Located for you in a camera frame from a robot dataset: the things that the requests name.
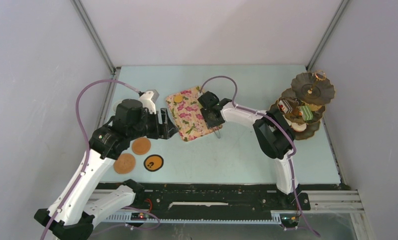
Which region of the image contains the wooden round coaster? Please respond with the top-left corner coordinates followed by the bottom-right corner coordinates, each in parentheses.
top-left (131, 137), bottom-right (151, 155)
top-left (113, 153), bottom-right (136, 175)

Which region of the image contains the orange question mark coaster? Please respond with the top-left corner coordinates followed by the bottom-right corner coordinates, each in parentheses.
top-left (143, 154), bottom-right (164, 172)

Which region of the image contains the upper wooden round coaster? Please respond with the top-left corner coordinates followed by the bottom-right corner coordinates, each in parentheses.
top-left (131, 137), bottom-right (151, 155)

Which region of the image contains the small yellow cookie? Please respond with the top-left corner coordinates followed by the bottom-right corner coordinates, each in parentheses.
top-left (173, 94), bottom-right (183, 104)

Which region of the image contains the green striped cake slice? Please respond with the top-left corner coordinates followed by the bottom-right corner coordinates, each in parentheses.
top-left (300, 105), bottom-right (314, 121)

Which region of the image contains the chocolate cake piece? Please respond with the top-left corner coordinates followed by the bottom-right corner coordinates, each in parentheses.
top-left (278, 99), bottom-right (293, 114)

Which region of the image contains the white donut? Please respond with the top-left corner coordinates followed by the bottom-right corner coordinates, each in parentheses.
top-left (291, 122), bottom-right (307, 133)

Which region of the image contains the lower wooden round coaster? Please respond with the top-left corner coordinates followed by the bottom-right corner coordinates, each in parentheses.
top-left (113, 153), bottom-right (136, 175)

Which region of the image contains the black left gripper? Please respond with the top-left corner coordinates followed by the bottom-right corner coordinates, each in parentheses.
top-left (128, 107), bottom-right (178, 141)

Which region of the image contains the three tier black cake stand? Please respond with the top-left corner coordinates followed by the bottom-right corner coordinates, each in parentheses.
top-left (269, 70), bottom-right (336, 141)

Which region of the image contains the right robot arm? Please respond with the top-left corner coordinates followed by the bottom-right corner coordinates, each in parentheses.
top-left (198, 91), bottom-right (303, 212)

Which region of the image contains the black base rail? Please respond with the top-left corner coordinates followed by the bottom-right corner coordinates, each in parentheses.
top-left (96, 181), bottom-right (310, 222)

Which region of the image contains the floral rectangular tray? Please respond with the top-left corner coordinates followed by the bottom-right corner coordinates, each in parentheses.
top-left (165, 86), bottom-right (216, 142)

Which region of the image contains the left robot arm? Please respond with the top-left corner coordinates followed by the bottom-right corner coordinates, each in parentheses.
top-left (34, 99), bottom-right (178, 240)

